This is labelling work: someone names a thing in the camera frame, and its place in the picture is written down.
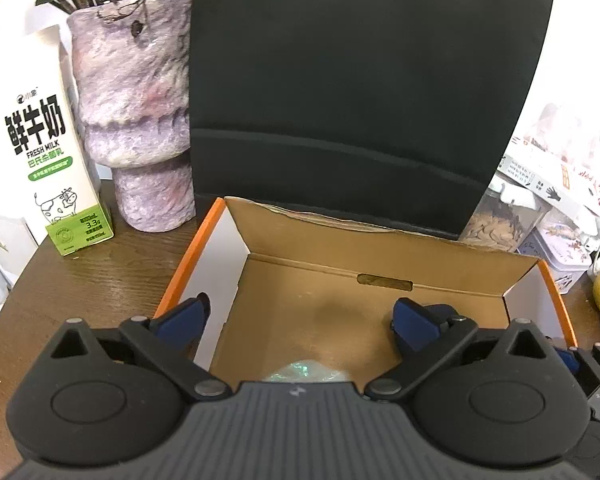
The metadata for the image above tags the orange-edged cardboard box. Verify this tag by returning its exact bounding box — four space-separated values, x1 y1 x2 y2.
152 196 578 386

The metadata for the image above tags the purple patterned tin box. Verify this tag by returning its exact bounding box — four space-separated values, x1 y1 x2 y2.
517 210 600 293

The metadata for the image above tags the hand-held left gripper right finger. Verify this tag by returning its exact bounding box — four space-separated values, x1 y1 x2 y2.
362 297 556 405

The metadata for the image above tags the black paper bag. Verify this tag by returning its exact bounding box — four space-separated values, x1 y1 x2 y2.
189 0 561 243

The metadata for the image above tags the clear seed container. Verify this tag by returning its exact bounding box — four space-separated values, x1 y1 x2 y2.
457 185 553 253

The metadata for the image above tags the iridescent plastic pouch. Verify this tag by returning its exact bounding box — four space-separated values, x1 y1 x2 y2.
262 359 351 386

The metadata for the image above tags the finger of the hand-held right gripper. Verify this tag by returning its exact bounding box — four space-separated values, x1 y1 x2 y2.
554 344 600 400

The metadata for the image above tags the white pink glove carton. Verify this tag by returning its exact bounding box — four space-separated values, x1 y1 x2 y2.
495 102 600 221

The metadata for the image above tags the white printed packet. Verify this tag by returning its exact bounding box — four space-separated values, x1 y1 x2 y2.
0 210 38 356

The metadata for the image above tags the purple textured vase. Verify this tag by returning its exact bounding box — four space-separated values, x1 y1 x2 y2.
66 0 197 233

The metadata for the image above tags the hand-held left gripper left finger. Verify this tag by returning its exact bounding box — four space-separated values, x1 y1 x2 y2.
50 294 231 405

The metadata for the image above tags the white green milk carton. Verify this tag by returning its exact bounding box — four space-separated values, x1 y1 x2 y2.
0 24 115 257

